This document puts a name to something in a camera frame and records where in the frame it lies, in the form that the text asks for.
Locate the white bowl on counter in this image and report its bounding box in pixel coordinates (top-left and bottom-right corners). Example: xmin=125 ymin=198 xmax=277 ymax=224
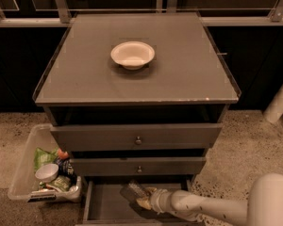
xmin=110 ymin=41 xmax=156 ymax=70

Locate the clear plastic water bottle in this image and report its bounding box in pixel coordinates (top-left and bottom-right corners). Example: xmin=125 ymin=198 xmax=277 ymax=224
xmin=120 ymin=180 xmax=150 ymax=202

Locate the grey middle drawer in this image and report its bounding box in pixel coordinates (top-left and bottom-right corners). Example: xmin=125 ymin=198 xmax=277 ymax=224
xmin=70 ymin=157 xmax=206 ymax=176

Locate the metal railing frame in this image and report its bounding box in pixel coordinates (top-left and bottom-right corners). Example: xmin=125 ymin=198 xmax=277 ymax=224
xmin=0 ymin=0 xmax=283 ymax=27

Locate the green packet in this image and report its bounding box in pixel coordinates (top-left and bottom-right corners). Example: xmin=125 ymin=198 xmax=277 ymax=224
xmin=39 ymin=175 xmax=72 ymax=192

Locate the clear plastic bin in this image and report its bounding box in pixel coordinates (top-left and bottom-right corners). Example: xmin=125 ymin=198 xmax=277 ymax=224
xmin=8 ymin=123 xmax=82 ymax=202

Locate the grey bottom drawer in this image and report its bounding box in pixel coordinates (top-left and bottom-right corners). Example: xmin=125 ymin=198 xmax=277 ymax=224
xmin=83 ymin=176 xmax=203 ymax=226

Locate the grey drawer cabinet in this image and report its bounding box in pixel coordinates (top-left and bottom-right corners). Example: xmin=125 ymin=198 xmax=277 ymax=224
xmin=32 ymin=11 xmax=242 ymax=226

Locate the grey top drawer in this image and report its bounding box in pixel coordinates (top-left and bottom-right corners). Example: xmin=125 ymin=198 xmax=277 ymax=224
xmin=50 ymin=123 xmax=222 ymax=152

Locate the green snack bag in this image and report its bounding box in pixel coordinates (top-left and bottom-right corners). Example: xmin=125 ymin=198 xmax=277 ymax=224
xmin=34 ymin=148 xmax=58 ymax=171

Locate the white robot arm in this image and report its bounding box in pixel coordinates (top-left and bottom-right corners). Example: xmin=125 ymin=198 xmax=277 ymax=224
xmin=136 ymin=173 xmax=283 ymax=226

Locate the small white bowl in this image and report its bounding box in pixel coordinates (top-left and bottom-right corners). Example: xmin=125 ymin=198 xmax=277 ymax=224
xmin=35 ymin=164 xmax=58 ymax=183

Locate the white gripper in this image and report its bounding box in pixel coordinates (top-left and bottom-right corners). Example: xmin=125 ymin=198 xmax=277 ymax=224
xmin=136 ymin=186 xmax=174 ymax=213

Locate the dark blue snack bag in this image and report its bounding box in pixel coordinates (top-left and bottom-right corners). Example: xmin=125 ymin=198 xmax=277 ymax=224
xmin=54 ymin=157 xmax=77 ymax=184

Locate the grey drawer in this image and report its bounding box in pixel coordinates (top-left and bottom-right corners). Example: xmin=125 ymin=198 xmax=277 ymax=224
xmin=70 ymin=157 xmax=206 ymax=176
xmin=83 ymin=176 xmax=203 ymax=226
xmin=50 ymin=123 xmax=222 ymax=152

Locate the orange capped item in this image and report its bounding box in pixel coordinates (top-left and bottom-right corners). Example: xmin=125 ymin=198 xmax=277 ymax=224
xmin=58 ymin=149 xmax=69 ymax=160

